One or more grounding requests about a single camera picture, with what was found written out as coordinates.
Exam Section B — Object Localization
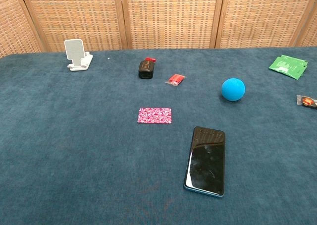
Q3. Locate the red candy in clear wrapper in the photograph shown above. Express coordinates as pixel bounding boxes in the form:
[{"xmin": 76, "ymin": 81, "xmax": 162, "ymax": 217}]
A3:
[{"xmin": 165, "ymin": 73, "xmax": 188, "ymax": 87}]

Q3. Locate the black-screen smartphone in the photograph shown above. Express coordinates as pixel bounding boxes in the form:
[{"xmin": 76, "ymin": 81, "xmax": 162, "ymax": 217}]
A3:
[{"xmin": 183, "ymin": 126, "xmax": 226, "ymax": 198}]

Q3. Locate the blue carpet table cover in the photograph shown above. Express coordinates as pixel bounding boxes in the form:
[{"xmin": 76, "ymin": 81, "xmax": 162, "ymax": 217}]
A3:
[{"xmin": 0, "ymin": 46, "xmax": 317, "ymax": 225}]

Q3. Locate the black bottle with red cap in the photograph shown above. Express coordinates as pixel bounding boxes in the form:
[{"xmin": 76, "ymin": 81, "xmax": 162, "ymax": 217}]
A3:
[{"xmin": 138, "ymin": 57, "xmax": 158, "ymax": 80}]

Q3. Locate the green foil packet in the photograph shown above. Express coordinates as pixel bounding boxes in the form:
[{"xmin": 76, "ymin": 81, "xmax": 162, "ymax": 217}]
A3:
[{"xmin": 268, "ymin": 55, "xmax": 309, "ymax": 80}]

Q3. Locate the woven rattan screen panel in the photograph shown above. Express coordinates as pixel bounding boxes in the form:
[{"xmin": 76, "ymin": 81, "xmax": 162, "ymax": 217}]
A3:
[
  {"xmin": 0, "ymin": 0, "xmax": 49, "ymax": 58},
  {"xmin": 289, "ymin": 0, "xmax": 317, "ymax": 47},
  {"xmin": 120, "ymin": 0, "xmax": 225, "ymax": 50},
  {"xmin": 215, "ymin": 0, "xmax": 317, "ymax": 49},
  {"xmin": 18, "ymin": 0, "xmax": 128, "ymax": 53}
]

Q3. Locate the pink patterned card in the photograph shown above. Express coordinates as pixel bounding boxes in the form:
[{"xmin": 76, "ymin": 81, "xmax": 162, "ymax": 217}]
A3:
[{"xmin": 137, "ymin": 108, "xmax": 172, "ymax": 124}]

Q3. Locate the white folding phone stand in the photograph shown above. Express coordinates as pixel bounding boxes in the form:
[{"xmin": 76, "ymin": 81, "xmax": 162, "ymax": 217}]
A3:
[{"xmin": 64, "ymin": 39, "xmax": 94, "ymax": 72}]

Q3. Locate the small clear snack wrapper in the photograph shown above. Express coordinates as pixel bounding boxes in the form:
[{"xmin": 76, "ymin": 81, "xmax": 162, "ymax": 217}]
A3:
[{"xmin": 296, "ymin": 94, "xmax": 317, "ymax": 110}]

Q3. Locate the blue ball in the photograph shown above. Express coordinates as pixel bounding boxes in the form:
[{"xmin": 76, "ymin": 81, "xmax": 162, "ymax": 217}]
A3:
[{"xmin": 221, "ymin": 78, "xmax": 246, "ymax": 102}]

